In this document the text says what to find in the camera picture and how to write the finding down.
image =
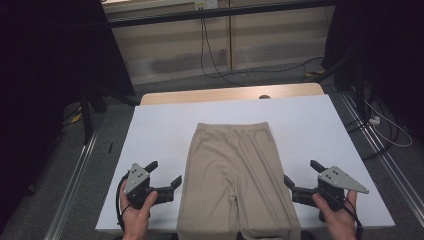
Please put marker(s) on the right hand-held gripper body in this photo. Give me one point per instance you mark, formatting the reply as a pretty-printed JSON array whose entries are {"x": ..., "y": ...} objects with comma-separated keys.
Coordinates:
[{"x": 335, "y": 181}]

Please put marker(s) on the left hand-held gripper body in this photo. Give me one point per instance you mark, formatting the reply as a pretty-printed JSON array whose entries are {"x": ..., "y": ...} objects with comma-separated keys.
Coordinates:
[{"x": 136, "y": 178}]

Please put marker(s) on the beige pants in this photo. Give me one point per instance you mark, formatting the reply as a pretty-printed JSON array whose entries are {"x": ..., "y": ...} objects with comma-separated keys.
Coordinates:
[{"x": 233, "y": 173}]

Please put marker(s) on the person's left hand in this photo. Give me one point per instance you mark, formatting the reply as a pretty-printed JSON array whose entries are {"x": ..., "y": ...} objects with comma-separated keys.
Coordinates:
[{"x": 136, "y": 223}]

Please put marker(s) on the person's right hand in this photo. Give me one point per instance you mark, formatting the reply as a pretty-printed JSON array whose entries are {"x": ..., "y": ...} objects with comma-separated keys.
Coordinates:
[{"x": 340, "y": 225}]

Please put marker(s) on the white table board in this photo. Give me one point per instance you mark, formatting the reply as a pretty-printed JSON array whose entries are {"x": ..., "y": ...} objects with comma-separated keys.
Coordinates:
[{"x": 166, "y": 133}]

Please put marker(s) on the small black floor object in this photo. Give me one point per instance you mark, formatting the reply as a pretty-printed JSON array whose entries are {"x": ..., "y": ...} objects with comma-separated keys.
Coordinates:
[{"x": 110, "y": 147}]

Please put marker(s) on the white power strip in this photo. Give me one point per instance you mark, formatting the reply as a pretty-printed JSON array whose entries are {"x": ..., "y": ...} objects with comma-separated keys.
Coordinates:
[{"x": 374, "y": 120}]

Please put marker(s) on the black metal stand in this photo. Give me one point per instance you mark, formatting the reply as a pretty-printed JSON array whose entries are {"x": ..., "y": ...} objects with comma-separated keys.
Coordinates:
[
  {"x": 358, "y": 86},
  {"x": 87, "y": 116}
]

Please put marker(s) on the wooden table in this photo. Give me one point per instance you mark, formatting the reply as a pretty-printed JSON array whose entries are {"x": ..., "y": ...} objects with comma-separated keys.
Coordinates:
[{"x": 206, "y": 95}]

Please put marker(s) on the black curtain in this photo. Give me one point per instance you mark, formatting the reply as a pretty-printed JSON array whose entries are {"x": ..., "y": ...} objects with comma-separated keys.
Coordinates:
[
  {"x": 50, "y": 66},
  {"x": 383, "y": 50}
]

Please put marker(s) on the black shelf beam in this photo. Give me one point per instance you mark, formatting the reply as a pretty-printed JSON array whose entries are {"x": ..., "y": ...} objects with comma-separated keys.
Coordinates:
[{"x": 216, "y": 13}]

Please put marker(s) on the metal floor rail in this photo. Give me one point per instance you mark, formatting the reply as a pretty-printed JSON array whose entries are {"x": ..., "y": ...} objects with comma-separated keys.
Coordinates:
[
  {"x": 383, "y": 156},
  {"x": 71, "y": 190}
]

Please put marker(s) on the white wall outlet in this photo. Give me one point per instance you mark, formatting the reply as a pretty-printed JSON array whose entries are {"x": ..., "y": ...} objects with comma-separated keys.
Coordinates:
[{"x": 206, "y": 4}]

